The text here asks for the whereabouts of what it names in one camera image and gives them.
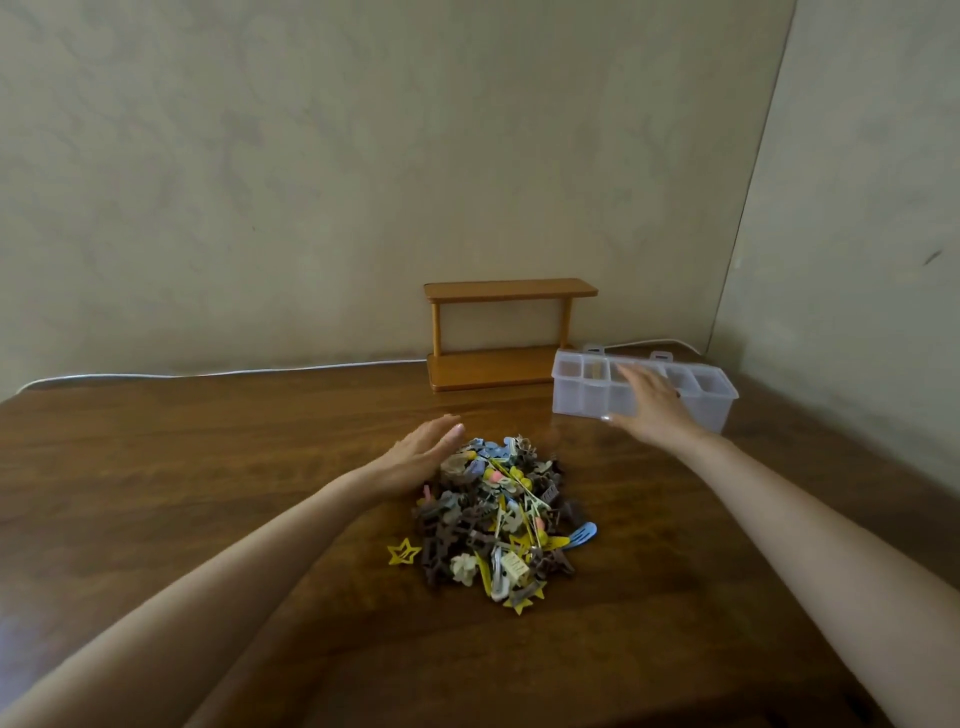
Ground person's right hand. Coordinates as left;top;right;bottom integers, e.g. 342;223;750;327
599;362;721;452

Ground person's right forearm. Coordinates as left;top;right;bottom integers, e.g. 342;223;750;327
678;431;960;728

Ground small wooden shelf rack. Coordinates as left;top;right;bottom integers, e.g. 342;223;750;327
422;278;600;395

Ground clear plastic compartment box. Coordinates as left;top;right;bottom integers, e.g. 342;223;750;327
551;344;740;436

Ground pile of mixed hair clips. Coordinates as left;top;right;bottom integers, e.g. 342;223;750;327
386;433;600;616

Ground person's left hand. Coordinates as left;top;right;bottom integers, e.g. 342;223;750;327
371;413;466;501

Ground person's left forearm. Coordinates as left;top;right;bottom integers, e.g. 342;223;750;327
0;464;399;728

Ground white cable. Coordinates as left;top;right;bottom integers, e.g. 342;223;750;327
14;338;706;395

